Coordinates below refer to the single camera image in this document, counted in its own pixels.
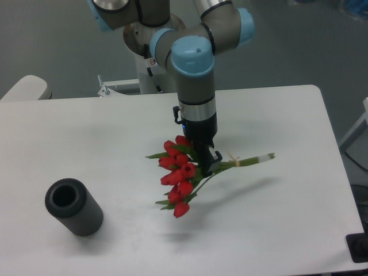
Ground white metal mounting frame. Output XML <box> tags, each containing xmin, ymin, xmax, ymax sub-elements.
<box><xmin>97</xmin><ymin>74</ymin><xmax>179</xmax><ymax>98</ymax></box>

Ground white furniture at right edge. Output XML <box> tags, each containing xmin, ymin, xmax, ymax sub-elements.
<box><xmin>338</xmin><ymin>98</ymin><xmax>367</xmax><ymax>152</ymax></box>

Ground dark grey ribbed vase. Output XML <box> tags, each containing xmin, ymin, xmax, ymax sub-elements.
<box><xmin>44</xmin><ymin>178</ymin><xmax>104</xmax><ymax>237</ymax></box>

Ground white chair back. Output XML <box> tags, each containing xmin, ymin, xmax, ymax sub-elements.
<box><xmin>1</xmin><ymin>75</ymin><xmax>52</xmax><ymax>102</ymax></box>

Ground red tulip bouquet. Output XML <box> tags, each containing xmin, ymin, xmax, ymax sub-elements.
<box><xmin>147</xmin><ymin>135</ymin><xmax>275</xmax><ymax>218</ymax></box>

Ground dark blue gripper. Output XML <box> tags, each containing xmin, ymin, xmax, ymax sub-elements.
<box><xmin>182</xmin><ymin>113</ymin><xmax>223</xmax><ymax>176</ymax></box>

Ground black table cable grommet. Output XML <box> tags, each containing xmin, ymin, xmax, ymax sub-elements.
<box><xmin>346</xmin><ymin>233</ymin><xmax>367</xmax><ymax>263</ymax></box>

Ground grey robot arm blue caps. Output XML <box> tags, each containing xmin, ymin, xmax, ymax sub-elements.
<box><xmin>89</xmin><ymin>1</ymin><xmax>255</xmax><ymax>176</ymax></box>

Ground black cable on pedestal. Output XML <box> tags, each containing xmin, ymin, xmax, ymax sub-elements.
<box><xmin>143</xmin><ymin>43</ymin><xmax>164</xmax><ymax>94</ymax></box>

